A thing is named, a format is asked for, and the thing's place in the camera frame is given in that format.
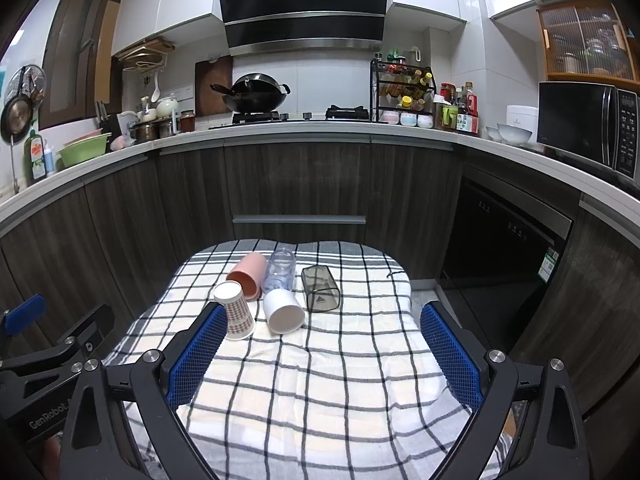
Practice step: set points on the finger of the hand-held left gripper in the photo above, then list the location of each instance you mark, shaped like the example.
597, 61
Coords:
97, 320
22, 314

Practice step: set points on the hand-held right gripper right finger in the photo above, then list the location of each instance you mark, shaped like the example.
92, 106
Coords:
450, 355

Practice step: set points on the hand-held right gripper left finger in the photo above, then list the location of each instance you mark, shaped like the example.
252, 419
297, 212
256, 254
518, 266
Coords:
195, 355

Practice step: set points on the person's left forearm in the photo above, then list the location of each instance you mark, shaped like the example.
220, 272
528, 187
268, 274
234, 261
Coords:
51, 460

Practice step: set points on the patterned paper cup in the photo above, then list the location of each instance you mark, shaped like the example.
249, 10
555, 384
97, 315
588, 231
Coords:
240, 317

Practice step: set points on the white cup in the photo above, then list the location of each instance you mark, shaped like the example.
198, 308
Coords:
282, 312

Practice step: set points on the pink plastic cup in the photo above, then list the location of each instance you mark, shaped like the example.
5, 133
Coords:
247, 272

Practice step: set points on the clear plastic cup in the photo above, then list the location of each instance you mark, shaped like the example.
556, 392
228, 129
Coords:
279, 270

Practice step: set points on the grey transparent cup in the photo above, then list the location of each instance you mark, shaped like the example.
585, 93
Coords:
320, 290

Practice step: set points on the black built-in dishwasher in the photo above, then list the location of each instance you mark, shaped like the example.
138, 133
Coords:
500, 260

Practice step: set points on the black white checked cloth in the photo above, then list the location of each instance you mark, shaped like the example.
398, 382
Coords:
325, 385

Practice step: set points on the small white bottle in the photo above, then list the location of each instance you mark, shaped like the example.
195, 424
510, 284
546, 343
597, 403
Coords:
49, 160

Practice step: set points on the green dish soap bottle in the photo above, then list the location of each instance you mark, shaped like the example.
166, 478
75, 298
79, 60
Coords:
36, 157

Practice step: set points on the green plastic basin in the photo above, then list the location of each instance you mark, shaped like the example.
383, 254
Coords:
82, 152

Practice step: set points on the pink plastic basin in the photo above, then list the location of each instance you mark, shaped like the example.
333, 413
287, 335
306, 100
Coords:
85, 136

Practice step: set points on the knife block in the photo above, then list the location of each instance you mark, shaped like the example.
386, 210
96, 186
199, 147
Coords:
107, 125

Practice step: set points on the steel pot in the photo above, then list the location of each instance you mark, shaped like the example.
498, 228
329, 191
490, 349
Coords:
150, 131

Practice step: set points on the hanging frying pan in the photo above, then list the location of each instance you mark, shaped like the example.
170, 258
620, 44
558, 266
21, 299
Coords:
15, 117

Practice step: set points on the brown glass jar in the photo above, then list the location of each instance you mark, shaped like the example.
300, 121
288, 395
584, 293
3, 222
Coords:
187, 121

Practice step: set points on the white teapot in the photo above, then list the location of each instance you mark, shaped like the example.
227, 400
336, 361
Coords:
167, 108

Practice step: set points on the small white bowl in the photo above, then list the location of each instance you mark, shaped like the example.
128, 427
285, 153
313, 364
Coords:
493, 133

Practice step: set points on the large white bowl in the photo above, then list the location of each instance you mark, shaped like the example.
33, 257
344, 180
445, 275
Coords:
515, 134

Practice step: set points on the white ladle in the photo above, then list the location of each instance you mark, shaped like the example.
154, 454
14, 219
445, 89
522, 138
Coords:
155, 91

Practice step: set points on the green lidded jar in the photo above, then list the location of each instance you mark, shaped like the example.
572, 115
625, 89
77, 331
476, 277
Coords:
450, 117

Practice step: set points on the dark sauce bottle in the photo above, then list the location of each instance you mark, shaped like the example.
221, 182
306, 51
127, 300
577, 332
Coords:
469, 115

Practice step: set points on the white rice cooker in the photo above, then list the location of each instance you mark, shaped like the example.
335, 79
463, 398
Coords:
522, 117

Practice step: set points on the black gas hob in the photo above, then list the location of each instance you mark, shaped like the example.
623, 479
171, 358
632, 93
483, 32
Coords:
300, 119

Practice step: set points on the black microwave oven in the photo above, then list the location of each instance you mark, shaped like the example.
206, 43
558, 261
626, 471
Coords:
575, 120

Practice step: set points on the black spice rack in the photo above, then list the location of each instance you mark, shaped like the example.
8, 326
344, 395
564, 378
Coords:
402, 91

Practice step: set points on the dark wooden cutting board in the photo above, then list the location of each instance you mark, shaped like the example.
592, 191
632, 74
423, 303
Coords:
212, 77

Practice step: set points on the brown framed window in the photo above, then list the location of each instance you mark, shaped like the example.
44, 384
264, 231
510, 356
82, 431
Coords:
75, 50

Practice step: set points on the black wok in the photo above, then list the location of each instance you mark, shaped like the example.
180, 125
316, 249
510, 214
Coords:
255, 92

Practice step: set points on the hanging board rack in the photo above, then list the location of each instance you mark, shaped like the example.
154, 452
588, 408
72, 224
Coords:
147, 52

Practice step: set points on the wooden glass-door cabinet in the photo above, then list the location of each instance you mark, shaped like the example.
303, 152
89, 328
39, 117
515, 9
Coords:
585, 40

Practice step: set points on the black range hood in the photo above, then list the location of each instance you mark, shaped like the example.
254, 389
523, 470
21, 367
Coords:
300, 5

